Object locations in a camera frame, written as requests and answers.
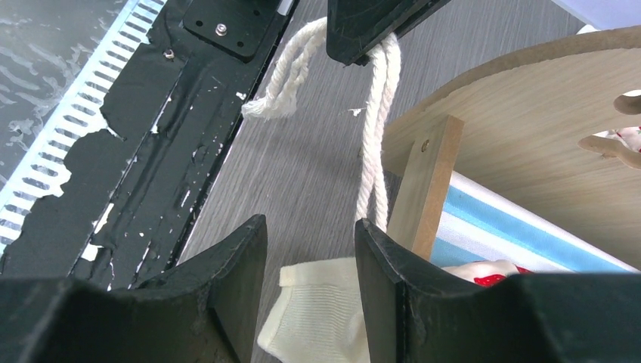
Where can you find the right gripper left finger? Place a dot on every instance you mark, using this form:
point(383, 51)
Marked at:
point(203, 310)

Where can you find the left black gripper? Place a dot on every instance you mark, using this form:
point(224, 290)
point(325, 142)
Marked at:
point(355, 26)

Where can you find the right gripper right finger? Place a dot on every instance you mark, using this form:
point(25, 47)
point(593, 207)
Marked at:
point(415, 311)

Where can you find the strawberry print ruffled blanket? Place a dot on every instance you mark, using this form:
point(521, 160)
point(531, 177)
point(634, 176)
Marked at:
point(308, 174)

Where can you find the blue striped mattress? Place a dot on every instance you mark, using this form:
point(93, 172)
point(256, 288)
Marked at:
point(477, 224)

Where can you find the wooden pet bed frame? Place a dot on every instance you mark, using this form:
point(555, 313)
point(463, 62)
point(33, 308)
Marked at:
point(533, 132)

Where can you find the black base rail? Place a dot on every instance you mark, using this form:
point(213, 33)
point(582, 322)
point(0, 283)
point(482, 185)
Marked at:
point(112, 187)

